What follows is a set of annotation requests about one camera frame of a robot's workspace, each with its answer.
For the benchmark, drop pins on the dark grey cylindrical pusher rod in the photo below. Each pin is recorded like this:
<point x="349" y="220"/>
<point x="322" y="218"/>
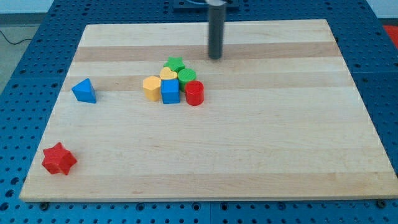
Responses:
<point x="216" y="18"/>

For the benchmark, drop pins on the green star block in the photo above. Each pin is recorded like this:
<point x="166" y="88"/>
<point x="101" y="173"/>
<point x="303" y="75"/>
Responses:
<point x="176" y="64"/>

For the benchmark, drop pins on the blue triangle block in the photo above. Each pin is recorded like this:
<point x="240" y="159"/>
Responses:
<point x="84" y="91"/>

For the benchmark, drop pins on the red star block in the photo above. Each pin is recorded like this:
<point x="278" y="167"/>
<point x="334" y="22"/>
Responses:
<point x="58" y="159"/>

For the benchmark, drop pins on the green cylinder block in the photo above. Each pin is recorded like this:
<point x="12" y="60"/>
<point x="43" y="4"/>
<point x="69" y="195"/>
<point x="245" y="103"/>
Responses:
<point x="184" y="76"/>

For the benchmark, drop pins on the yellow heart block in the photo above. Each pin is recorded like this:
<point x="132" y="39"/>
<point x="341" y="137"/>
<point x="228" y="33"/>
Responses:
<point x="167" y="74"/>

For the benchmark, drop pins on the red cylinder block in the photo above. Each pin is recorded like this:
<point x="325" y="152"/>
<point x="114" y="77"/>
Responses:
<point x="194" y="93"/>

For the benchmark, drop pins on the blue cube block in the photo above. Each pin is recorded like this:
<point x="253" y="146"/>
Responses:
<point x="170" y="91"/>

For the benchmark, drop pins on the yellow hexagon block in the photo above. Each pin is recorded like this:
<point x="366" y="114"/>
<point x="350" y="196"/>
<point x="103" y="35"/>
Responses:
<point x="151" y="86"/>

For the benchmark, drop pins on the light wooden board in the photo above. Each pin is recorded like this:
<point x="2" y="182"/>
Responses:
<point x="282" y="119"/>

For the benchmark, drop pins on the red object at edge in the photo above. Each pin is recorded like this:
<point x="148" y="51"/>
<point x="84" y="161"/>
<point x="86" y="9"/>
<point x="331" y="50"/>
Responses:
<point x="392" y="32"/>

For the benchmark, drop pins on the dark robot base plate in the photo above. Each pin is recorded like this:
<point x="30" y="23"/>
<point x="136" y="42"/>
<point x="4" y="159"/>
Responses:
<point x="199" y="5"/>

